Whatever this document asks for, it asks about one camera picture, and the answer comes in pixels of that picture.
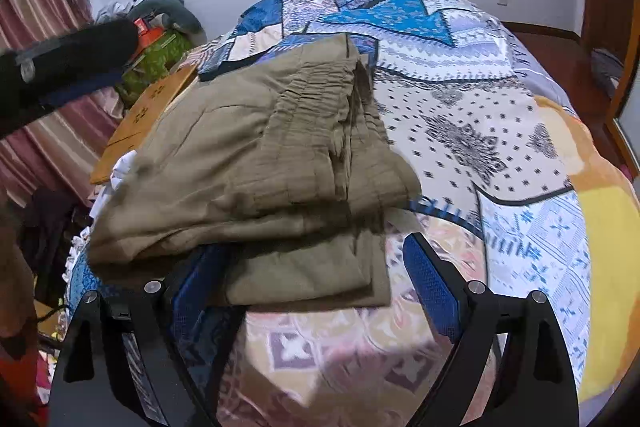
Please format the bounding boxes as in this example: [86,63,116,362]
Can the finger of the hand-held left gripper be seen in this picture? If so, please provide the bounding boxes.
[0,18,140,108]
[0,71,123,140]

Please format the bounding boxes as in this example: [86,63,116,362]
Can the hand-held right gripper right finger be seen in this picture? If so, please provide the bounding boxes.
[402,232,581,427]

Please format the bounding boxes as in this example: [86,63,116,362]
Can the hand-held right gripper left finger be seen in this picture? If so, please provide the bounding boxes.
[50,249,246,427]

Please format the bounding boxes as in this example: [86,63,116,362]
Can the khaki pants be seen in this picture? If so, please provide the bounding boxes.
[87,33,423,308]

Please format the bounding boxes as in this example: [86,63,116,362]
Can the orange box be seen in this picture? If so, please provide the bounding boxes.
[135,19,166,52]

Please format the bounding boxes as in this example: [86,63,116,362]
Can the bamboo lap desk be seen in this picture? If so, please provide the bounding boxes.
[90,64,198,185]

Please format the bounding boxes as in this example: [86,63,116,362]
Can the green laundry basket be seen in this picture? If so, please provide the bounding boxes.
[120,29,193,108]

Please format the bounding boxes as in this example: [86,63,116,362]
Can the white paper pile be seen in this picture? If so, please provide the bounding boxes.
[70,151,138,268]

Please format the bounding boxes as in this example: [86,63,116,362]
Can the grey curved cushion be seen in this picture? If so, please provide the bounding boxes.
[127,0,206,45]

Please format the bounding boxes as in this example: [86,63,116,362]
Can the dark cloth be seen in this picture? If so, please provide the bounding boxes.
[20,189,78,308]

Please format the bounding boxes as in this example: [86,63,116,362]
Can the person's brown clothing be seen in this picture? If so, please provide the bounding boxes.
[0,202,51,413]

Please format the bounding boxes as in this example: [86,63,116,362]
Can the yellow blanket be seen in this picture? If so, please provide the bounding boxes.
[540,97,640,403]

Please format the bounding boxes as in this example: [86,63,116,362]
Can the blue patchwork quilt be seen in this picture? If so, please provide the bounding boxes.
[65,0,601,427]

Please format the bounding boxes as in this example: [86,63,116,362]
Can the grey cloth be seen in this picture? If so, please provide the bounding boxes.
[590,48,626,100]

